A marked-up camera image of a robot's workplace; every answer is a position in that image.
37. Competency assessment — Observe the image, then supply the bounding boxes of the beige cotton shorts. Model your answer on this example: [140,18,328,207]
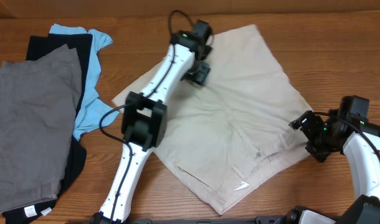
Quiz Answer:
[111,24,313,216]

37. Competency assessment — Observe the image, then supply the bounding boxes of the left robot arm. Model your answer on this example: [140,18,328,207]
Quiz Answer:
[90,20,213,223]

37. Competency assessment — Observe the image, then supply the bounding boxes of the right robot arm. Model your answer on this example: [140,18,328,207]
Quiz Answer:
[279,95,380,224]

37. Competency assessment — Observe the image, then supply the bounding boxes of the light blue shirt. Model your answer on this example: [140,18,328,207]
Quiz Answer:
[49,24,119,141]

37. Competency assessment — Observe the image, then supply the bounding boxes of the black garment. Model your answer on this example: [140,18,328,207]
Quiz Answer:
[2,34,92,224]

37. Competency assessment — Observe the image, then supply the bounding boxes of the grey shorts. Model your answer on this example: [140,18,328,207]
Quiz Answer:
[0,45,82,213]

